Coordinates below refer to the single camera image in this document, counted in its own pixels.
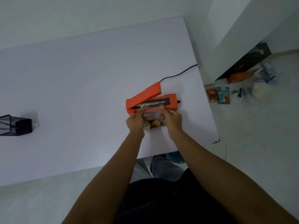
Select person's left hand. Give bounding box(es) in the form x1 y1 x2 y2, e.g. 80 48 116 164
126 109 146 138

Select person's right hand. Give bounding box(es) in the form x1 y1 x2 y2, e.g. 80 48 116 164
160 107 183 138

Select clear plastic bag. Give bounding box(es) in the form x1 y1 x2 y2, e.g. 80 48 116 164
140 102 168 131

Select person's left forearm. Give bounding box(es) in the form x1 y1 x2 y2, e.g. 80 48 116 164
62 131 146 224

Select person's right forearm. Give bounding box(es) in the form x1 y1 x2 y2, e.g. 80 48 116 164
167 128 299 224

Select cookies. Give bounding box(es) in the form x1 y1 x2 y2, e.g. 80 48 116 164
144 119 163 130

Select orange heat sealer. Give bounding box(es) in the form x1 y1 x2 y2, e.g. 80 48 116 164
125 82 182 115

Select blue stool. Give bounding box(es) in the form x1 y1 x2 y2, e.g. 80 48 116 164
165 150 186 164

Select red snack packet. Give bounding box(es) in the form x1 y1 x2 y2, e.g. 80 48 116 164
206 87 219 103

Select grey trousers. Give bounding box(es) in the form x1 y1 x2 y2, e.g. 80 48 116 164
135 155 185 183

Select teal snack packet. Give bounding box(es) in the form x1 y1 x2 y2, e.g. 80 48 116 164
216 86 231 105

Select clear plastic cup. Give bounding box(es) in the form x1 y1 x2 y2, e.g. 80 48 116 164
231 89 246 104

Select orange box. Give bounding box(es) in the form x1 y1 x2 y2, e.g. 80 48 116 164
226 70 258 84

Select black shirt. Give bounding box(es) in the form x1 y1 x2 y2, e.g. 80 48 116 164
114 168 237 224

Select white paper roll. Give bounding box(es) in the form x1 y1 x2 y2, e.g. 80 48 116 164
252 82 269 100

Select black box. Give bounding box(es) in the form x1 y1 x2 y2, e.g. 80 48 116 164
215 42 272 81

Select blue and white plastic bag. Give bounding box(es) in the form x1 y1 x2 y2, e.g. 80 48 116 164
254 62 278 86

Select black mesh desk organizer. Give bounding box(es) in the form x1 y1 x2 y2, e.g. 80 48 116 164
0 114 33 137

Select black power cable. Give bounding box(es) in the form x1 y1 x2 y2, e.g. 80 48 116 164
159 64 199 83

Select white cable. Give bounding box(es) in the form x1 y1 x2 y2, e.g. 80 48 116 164
219 138 228 161

